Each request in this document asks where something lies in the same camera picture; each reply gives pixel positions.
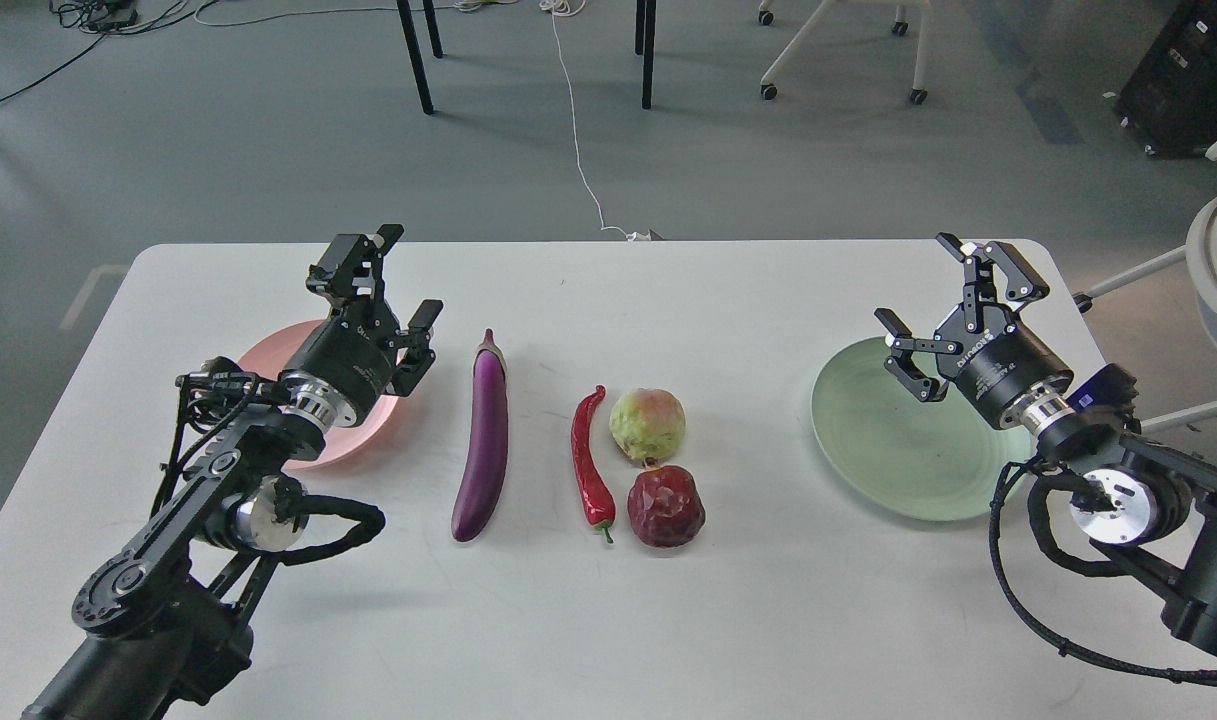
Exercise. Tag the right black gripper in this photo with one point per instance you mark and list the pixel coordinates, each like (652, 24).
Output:
(1008, 375)

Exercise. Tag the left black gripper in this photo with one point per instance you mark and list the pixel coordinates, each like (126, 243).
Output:
(338, 375)

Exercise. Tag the red chili pepper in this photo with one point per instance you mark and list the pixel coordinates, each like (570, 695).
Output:
(597, 501)

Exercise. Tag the green custard apple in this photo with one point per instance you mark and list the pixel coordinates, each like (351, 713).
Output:
(648, 425)

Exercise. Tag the red pomegranate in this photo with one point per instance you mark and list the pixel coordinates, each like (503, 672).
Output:
(664, 507)

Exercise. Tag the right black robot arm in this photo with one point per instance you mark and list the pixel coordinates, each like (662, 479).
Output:
(1104, 501)

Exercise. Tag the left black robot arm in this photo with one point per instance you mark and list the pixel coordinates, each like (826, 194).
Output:
(167, 619)

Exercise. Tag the purple eggplant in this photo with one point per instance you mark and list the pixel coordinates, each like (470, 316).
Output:
(486, 463)

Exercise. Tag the green plate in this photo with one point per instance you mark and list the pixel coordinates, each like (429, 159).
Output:
(932, 462)

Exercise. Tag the black table legs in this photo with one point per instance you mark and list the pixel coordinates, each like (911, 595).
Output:
(645, 30)

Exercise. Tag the black equipment case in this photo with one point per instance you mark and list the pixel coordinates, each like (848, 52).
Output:
(1169, 104)

